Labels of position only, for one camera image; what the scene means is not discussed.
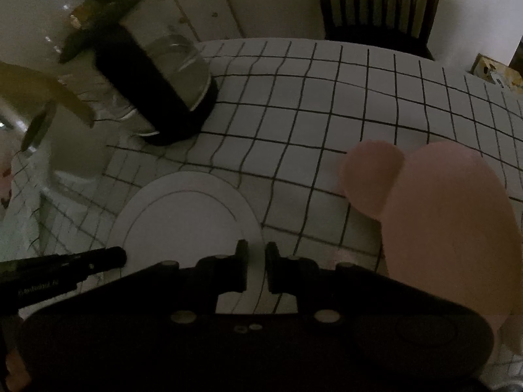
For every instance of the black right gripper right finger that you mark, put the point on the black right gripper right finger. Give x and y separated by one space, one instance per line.
315 289

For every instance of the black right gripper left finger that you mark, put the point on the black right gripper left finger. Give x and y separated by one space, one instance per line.
197 289

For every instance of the white plate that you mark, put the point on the white plate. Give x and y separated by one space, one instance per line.
186 216

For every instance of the pink plate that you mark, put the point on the pink plate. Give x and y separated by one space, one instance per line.
448 228

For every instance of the small pink saucer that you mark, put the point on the small pink saucer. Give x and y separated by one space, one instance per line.
368 173

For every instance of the white checked tablecloth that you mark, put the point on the white checked tablecloth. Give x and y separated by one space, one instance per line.
286 112

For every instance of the glass electric kettle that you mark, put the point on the glass electric kettle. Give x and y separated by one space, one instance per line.
167 83

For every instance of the white drawer cabinet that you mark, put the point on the white drawer cabinet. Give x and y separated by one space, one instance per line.
209 19

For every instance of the dark wooden chair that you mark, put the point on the dark wooden chair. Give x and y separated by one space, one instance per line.
396 25

